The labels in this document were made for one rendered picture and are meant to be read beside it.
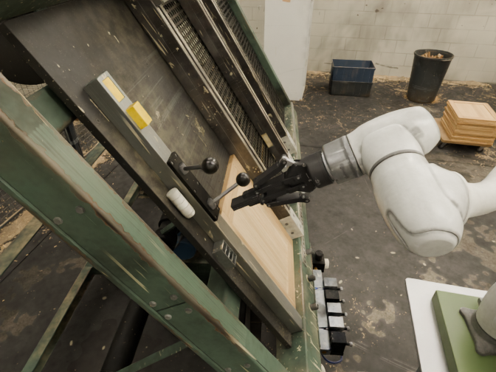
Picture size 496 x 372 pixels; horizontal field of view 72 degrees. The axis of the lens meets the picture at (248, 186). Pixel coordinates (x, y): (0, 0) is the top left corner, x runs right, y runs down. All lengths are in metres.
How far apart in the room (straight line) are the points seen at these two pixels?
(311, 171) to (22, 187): 0.51
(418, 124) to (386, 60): 5.85
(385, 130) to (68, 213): 0.57
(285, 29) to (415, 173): 4.45
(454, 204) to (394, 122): 0.19
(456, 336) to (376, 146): 0.97
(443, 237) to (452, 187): 0.09
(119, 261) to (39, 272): 2.29
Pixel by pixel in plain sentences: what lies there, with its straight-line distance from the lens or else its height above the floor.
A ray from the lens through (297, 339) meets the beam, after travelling 1.22.
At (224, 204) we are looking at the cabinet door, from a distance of 1.01.
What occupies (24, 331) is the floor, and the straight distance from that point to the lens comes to 2.64.
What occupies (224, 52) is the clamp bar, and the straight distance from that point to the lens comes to 1.60.
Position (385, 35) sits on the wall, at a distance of 6.43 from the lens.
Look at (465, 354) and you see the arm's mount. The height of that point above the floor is 0.81.
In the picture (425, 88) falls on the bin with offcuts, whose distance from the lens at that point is 5.58.
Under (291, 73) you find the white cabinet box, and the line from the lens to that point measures 5.11.
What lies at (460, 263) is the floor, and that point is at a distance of 3.02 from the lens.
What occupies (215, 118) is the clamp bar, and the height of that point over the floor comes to 1.45.
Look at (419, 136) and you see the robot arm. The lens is 0.69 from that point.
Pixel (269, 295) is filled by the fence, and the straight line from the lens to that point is 1.08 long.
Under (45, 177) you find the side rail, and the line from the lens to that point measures 0.59.
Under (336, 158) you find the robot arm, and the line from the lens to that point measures 0.70.
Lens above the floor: 1.95
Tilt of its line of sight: 36 degrees down
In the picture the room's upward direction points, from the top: straight up
